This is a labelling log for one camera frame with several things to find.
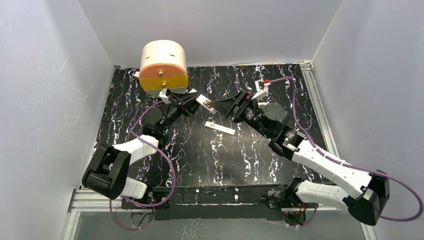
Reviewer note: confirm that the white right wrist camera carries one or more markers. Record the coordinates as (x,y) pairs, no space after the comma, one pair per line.
(262,89)

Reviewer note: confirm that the cylindrical drawer box orange front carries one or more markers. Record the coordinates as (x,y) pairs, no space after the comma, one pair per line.
(163,66)

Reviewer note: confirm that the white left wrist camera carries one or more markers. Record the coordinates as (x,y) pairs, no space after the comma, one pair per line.
(164,97)

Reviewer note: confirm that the orange green battery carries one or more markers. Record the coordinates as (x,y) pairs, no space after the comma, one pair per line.
(207,104)

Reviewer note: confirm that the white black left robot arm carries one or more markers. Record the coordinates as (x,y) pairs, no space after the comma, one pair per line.
(107,171)

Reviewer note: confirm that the long white rectangular block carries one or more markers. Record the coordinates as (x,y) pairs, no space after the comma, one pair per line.
(201,98)

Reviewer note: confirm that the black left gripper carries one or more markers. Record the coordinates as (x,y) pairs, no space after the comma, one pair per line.
(177,103)

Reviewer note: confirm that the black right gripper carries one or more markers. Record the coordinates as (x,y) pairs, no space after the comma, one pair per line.
(240,107)

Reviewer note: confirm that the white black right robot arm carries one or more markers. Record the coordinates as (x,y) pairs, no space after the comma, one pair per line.
(363,194)

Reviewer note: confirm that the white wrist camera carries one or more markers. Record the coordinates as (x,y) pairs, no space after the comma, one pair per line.
(262,89)
(164,97)

